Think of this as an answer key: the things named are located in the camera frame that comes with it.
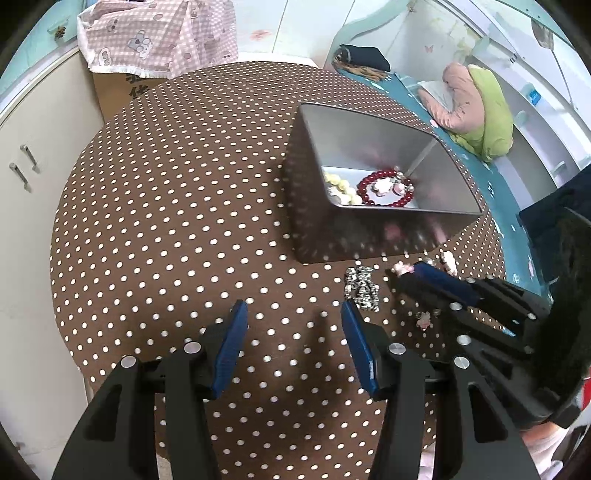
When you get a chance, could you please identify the silver chain jewelry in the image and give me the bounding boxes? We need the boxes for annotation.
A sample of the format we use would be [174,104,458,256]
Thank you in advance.
[344,266,380,312]

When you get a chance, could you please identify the dark red bead bracelet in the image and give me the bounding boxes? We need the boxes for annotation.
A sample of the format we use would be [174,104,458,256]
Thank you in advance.
[355,169,416,209]

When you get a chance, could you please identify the pale green bead bracelet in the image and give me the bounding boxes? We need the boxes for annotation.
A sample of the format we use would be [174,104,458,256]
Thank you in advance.
[321,171,362,206]

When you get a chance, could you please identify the blue bed sheet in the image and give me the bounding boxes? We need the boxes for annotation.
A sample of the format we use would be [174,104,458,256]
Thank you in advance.
[338,69,548,295]

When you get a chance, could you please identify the brown polka dot tablecloth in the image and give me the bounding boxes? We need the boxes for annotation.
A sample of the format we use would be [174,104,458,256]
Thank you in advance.
[49,60,508,474]

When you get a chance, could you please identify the silver metal tin box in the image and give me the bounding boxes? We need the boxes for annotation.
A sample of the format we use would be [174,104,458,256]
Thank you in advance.
[283,103,483,263]

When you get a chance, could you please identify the green blanket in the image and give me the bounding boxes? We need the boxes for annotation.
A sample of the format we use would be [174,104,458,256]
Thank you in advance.
[451,64,514,163]

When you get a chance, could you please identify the pink body pillow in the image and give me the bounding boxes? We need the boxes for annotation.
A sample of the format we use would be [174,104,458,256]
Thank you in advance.
[417,62,485,134]

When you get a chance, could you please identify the beige cabinet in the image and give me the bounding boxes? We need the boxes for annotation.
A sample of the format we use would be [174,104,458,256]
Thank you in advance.
[1,49,103,478]

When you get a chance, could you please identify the folded dark clothes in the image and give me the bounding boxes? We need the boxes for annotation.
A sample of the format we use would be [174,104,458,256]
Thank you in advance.
[332,44,391,81]

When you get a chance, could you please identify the brown cardboard box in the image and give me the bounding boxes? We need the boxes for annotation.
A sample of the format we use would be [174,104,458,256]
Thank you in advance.
[92,73,165,122]

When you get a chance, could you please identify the pink checkered cloth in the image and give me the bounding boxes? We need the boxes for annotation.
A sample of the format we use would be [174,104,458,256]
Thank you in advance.
[77,0,238,79]

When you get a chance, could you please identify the white wardrobe doors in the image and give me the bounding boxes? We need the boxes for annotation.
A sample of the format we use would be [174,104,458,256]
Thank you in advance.
[233,0,386,67]

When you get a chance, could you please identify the teal drawer unit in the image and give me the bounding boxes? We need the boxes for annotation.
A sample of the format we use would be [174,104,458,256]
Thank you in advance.
[1,0,92,102]

